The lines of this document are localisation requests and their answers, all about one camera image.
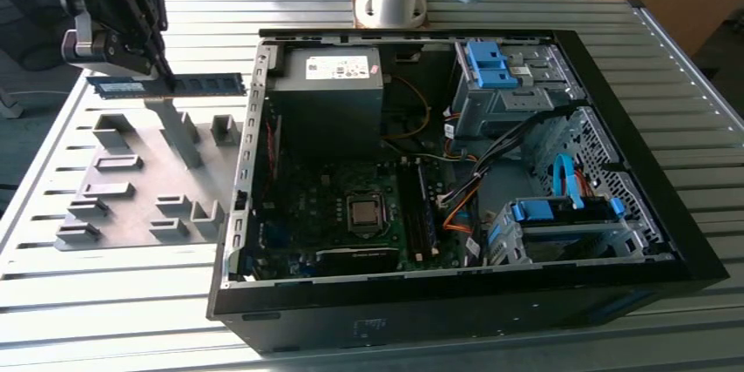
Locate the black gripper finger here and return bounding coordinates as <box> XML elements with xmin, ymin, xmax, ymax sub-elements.
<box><xmin>92</xmin><ymin>0</ymin><xmax>179</xmax><ymax>97</ymax></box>
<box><xmin>105</xmin><ymin>28</ymin><xmax>163</xmax><ymax>78</ymax></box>

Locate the green RAM stick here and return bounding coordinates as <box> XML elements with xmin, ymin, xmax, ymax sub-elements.
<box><xmin>85</xmin><ymin>72</ymin><xmax>247</xmax><ymax>98</ymax></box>

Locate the black RAM slot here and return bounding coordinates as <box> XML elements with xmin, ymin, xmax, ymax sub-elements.
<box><xmin>397</xmin><ymin>157</ymin><xmax>421</xmax><ymax>260</ymax></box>

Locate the black mesh wastebasket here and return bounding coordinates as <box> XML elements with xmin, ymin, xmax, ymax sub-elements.
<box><xmin>0</xmin><ymin>0</ymin><xmax>77</xmax><ymax>71</ymax></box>

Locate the grey stand foot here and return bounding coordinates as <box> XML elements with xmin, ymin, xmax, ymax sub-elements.
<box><xmin>0</xmin><ymin>84</ymin><xmax>25</xmax><ymax>119</ymax></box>

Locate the grey parts rack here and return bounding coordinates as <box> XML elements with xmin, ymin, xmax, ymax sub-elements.
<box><xmin>52</xmin><ymin>95</ymin><xmax>243</xmax><ymax>252</ymax></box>

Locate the grey power supply unit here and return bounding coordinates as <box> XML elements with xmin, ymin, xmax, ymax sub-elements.
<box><xmin>268</xmin><ymin>46</ymin><xmax>385</xmax><ymax>162</ymax></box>

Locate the green motherboard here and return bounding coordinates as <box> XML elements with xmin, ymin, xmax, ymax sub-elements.
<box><xmin>255</xmin><ymin>156</ymin><xmax>467</xmax><ymax>280</ymax></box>

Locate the silver CPU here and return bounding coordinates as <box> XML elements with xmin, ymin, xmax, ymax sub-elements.
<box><xmin>351</xmin><ymin>199</ymin><xmax>381</xmax><ymax>228</ymax></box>

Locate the CPU socket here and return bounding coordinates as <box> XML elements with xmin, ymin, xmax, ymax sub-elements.
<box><xmin>343</xmin><ymin>189</ymin><xmax>389</xmax><ymax>239</ymax></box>

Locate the black graphics card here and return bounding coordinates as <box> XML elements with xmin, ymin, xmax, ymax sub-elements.
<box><xmin>315</xmin><ymin>244</ymin><xmax>404</xmax><ymax>277</ymax></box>

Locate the blue drive carrier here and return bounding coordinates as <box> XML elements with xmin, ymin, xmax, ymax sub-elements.
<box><xmin>464</xmin><ymin>40</ymin><xmax>520</xmax><ymax>91</ymax></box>

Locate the grey drive cage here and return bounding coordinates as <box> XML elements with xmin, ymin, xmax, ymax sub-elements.
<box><xmin>451</xmin><ymin>39</ymin><xmax>589</xmax><ymax>140</ymax></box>

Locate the black open PC case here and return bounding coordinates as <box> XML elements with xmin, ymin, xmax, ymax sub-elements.
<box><xmin>205</xmin><ymin>27</ymin><xmax>731</xmax><ymax>354</ymax></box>

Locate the hard disk in blue carrier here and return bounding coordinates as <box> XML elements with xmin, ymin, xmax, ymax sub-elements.
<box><xmin>511</xmin><ymin>197</ymin><xmax>627</xmax><ymax>227</ymax></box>

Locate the grey disk bay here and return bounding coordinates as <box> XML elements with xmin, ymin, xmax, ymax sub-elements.
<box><xmin>485</xmin><ymin>197</ymin><xmax>667</xmax><ymax>267</ymax></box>

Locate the small silver wrist camera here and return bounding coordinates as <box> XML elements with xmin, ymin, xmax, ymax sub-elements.
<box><xmin>60</xmin><ymin>10</ymin><xmax>127</xmax><ymax>76</ymax></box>

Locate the red wire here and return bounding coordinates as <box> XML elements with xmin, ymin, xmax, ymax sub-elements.
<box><xmin>264</xmin><ymin>121</ymin><xmax>279</xmax><ymax>201</ymax></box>

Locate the yellow wire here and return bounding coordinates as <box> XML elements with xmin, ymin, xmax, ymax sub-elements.
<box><xmin>380</xmin><ymin>77</ymin><xmax>432</xmax><ymax>143</ymax></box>

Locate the orange wire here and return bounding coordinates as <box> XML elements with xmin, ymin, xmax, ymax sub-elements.
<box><xmin>443</xmin><ymin>186</ymin><xmax>484</xmax><ymax>233</ymax></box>

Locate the black cable bundle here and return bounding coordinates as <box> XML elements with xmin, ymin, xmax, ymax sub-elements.
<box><xmin>439</xmin><ymin>105</ymin><xmax>580</xmax><ymax>210</ymax></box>

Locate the blue flat data wire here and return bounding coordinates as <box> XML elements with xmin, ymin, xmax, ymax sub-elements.
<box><xmin>549</xmin><ymin>152</ymin><xmax>585</xmax><ymax>210</ymax></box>

